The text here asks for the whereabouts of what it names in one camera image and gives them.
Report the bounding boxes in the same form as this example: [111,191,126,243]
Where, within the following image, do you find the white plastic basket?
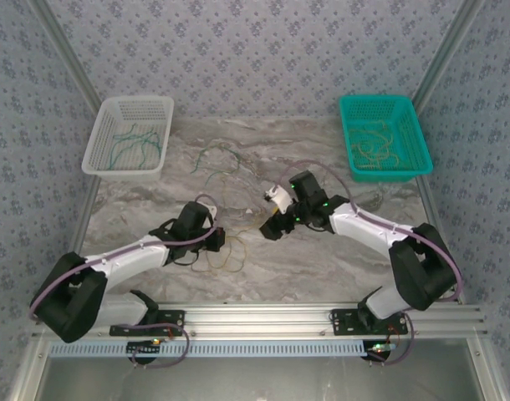
[81,94,176,182]

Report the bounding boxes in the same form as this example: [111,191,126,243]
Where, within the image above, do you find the teal plastic basket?
[337,92,434,184]

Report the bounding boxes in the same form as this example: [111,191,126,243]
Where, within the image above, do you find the black controller board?
[126,338,163,365]
[365,340,396,363]

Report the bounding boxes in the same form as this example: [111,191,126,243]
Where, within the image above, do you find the steel sheet panel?
[41,355,484,401]

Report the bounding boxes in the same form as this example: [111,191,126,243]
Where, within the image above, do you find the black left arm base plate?
[109,309,186,338]

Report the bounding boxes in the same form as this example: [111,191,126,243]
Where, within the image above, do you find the aluminium mounting rail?
[33,301,489,338]

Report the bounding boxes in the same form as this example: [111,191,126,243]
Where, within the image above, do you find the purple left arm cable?
[28,193,219,369]

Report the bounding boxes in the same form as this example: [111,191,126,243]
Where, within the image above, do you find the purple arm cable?
[278,160,465,366]
[28,193,219,369]

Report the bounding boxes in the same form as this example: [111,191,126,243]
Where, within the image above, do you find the aluminium side rail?
[416,171,466,305]
[69,175,102,258]

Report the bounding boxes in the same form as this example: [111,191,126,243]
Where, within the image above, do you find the slotted grey cable duct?
[48,338,367,358]

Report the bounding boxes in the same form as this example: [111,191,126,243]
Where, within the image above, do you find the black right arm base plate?
[330,307,410,338]

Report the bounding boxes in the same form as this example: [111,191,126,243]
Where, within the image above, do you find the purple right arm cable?
[278,160,465,366]

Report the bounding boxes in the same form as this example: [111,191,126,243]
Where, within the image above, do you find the aluminium corner post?
[408,0,487,108]
[28,0,101,105]

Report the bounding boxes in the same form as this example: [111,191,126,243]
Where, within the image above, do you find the aluminium frame bar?
[466,336,510,401]
[6,338,51,401]

